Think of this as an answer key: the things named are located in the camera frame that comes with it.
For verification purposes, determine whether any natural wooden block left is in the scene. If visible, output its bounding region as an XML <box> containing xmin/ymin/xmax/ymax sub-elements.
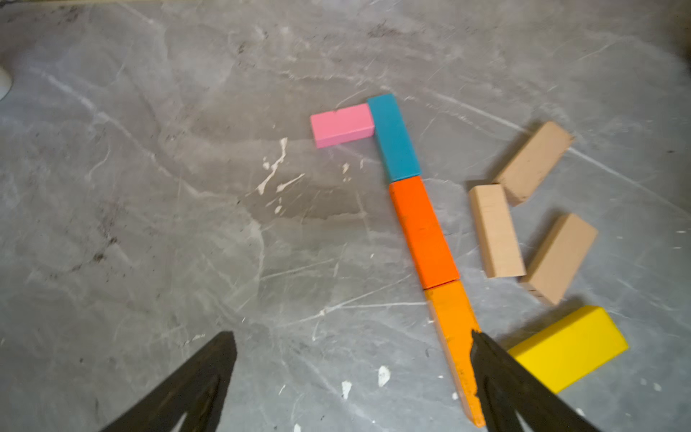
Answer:
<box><xmin>469</xmin><ymin>185</ymin><xmax>527</xmax><ymax>278</ymax></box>

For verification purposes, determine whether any natural wooden block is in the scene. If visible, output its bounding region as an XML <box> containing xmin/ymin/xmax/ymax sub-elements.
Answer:
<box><xmin>469</xmin><ymin>185</ymin><xmax>527</xmax><ymax>278</ymax></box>
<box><xmin>520</xmin><ymin>213</ymin><xmax>599</xmax><ymax>305</ymax></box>

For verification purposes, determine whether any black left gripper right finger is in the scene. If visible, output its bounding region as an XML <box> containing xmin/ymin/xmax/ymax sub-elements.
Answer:
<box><xmin>471</xmin><ymin>330</ymin><xmax>599</xmax><ymax>432</ymax></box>

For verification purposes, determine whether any red orange wooden block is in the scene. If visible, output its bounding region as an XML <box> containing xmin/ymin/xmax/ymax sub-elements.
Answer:
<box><xmin>389</xmin><ymin>176</ymin><xmax>460</xmax><ymax>290</ymax></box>

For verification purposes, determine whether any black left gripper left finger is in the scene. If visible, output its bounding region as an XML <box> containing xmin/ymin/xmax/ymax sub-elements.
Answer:
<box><xmin>104</xmin><ymin>331</ymin><xmax>237</xmax><ymax>431</ymax></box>

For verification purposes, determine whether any yellow wooden block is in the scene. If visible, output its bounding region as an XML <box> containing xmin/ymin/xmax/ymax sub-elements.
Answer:
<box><xmin>509</xmin><ymin>306</ymin><xmax>629</xmax><ymax>393</ymax></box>

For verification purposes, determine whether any amber orange wooden block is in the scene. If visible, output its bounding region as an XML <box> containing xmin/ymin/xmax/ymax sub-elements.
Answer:
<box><xmin>425</xmin><ymin>280</ymin><xmax>486</xmax><ymax>428</ymax></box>

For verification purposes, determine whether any tan wooden block upper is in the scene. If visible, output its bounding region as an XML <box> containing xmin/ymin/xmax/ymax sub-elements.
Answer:
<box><xmin>494</xmin><ymin>121</ymin><xmax>574</xmax><ymax>206</ymax></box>

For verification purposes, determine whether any pink wooden block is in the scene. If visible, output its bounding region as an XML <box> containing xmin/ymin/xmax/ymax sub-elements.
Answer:
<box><xmin>310</xmin><ymin>104</ymin><xmax>375</xmax><ymax>149</ymax></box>

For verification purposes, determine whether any teal wooden block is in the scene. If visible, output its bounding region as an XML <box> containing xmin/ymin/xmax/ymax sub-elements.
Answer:
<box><xmin>367</xmin><ymin>94</ymin><xmax>421</xmax><ymax>183</ymax></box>

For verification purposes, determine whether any natural wooden block middle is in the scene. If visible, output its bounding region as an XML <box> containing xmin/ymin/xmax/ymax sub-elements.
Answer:
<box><xmin>520</xmin><ymin>213</ymin><xmax>599</xmax><ymax>305</ymax></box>

